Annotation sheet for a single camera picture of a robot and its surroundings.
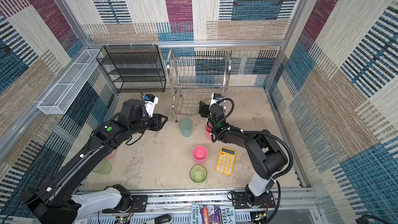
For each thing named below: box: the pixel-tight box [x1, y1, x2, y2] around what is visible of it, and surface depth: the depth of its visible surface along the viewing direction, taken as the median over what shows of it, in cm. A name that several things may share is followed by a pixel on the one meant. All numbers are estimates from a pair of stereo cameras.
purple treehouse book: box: [190, 203, 236, 224], surface depth 70 cm
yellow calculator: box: [215, 146, 237, 176], surface depth 87 cm
